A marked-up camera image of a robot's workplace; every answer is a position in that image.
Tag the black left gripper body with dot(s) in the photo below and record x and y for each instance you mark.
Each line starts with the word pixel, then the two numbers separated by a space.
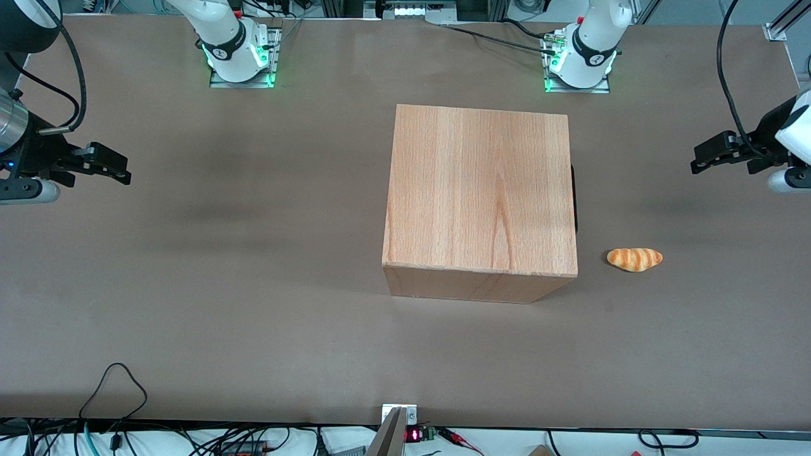
pixel 762 143

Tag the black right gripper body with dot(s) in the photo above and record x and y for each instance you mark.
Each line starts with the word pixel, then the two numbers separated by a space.
pixel 39 157

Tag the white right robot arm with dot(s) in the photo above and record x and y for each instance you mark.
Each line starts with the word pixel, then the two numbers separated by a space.
pixel 222 31

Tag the light wooden drawer cabinet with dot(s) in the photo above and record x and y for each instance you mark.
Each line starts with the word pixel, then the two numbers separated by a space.
pixel 475 190

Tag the striped croissant bread toy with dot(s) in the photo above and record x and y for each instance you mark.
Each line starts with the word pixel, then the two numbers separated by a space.
pixel 633 258

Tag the orange and black device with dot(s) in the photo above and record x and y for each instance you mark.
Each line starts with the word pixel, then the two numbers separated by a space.
pixel 247 448

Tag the brown cardboard piece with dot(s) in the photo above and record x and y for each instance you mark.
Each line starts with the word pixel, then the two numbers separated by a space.
pixel 540 451

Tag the black equipment with white lights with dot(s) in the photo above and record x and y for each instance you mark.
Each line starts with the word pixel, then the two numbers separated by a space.
pixel 412 11

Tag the red digit display module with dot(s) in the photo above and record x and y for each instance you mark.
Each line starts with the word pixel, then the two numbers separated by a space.
pixel 413 435

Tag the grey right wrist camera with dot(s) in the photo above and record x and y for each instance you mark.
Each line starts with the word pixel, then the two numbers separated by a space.
pixel 31 192

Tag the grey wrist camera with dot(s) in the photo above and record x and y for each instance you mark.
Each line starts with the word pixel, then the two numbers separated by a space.
pixel 789 182
pixel 31 192

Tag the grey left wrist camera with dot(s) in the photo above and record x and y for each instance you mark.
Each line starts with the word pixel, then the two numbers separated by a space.
pixel 789 182

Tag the aluminium frame corner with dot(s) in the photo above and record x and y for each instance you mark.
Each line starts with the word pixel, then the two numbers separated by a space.
pixel 776 30

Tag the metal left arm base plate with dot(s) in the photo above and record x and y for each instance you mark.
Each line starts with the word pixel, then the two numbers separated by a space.
pixel 602 87

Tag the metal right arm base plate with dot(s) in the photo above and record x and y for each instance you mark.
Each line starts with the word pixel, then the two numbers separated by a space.
pixel 276 44

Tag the grey camera mount bar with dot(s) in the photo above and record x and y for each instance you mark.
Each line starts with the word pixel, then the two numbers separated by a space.
pixel 389 437

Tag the small metal bracket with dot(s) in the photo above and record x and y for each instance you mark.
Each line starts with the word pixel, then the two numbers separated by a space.
pixel 412 415

